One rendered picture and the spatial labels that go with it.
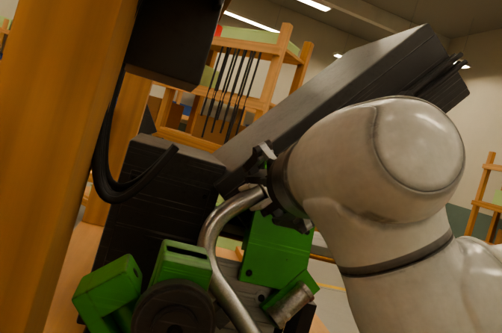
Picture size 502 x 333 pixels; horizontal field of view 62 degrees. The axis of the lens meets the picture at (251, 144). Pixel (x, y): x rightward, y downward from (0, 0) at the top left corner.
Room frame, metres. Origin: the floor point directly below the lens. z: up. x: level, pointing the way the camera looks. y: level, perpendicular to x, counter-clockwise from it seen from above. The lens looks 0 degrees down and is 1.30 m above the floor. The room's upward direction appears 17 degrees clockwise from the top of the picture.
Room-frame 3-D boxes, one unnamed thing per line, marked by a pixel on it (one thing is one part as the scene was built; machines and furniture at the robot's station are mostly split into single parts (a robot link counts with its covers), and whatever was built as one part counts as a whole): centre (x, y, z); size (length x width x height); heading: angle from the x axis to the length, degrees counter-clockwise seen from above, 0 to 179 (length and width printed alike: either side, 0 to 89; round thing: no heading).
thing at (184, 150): (0.90, 0.15, 1.07); 0.30 x 0.18 x 0.34; 12
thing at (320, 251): (0.92, -0.09, 1.11); 0.39 x 0.16 x 0.03; 102
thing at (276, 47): (4.19, 0.82, 1.19); 2.30 x 0.55 x 2.39; 57
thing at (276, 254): (0.76, -0.09, 1.17); 0.13 x 0.12 x 0.20; 12
